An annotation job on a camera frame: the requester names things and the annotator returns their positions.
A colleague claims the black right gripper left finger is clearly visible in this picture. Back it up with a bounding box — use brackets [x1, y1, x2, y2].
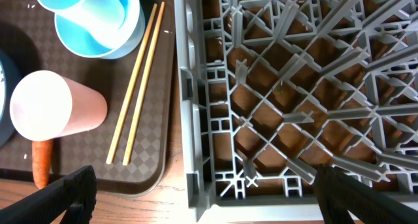
[1, 165, 97, 224]

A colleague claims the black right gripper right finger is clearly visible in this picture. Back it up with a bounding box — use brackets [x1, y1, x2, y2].
[313, 165, 417, 224]

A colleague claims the pink plastic cup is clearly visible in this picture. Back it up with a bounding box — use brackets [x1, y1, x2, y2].
[10, 71, 108, 141]

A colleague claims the wooden chopstick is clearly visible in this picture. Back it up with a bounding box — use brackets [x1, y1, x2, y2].
[122, 2, 165, 166]
[106, 3, 157, 165]

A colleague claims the light blue bowl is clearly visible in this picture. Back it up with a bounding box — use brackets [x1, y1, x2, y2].
[54, 0, 146, 59]

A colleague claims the light blue cup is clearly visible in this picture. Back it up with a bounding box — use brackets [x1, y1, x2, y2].
[38, 0, 125, 48]

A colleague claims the grey dishwasher rack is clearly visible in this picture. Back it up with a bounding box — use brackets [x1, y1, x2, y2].
[174, 0, 417, 222]

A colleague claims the orange carrot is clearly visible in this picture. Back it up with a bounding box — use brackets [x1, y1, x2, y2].
[32, 139, 54, 189]

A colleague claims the dark blue plate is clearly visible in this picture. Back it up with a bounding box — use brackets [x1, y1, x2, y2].
[1, 51, 22, 146]

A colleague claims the dark brown serving tray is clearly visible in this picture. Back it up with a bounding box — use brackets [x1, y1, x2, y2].
[1, 0, 175, 196]

